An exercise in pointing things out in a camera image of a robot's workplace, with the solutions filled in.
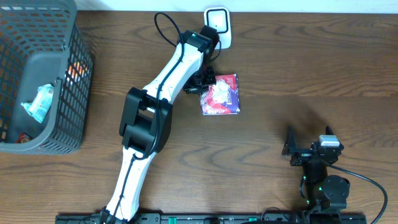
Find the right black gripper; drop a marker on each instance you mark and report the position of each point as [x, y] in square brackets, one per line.
[305, 151]

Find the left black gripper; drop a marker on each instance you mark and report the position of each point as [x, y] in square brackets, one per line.
[196, 84]

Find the red purple snack packet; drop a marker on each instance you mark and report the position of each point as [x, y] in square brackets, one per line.
[222, 97]

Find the teal white snack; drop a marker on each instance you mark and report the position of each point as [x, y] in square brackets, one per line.
[41, 104]

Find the orange brown candy bar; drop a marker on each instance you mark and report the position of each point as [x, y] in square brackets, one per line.
[23, 138]

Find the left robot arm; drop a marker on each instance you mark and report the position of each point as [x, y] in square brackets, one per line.
[147, 115]

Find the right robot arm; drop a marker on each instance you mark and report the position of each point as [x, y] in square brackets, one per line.
[325, 194]

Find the white barcode scanner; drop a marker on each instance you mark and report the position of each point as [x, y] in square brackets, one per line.
[219, 19]

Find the orange tissue pack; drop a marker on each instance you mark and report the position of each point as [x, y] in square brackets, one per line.
[76, 72]

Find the grey plastic shopping basket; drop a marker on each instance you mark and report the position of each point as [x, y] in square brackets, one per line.
[39, 40]

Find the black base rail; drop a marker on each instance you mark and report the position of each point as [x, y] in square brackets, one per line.
[271, 217]

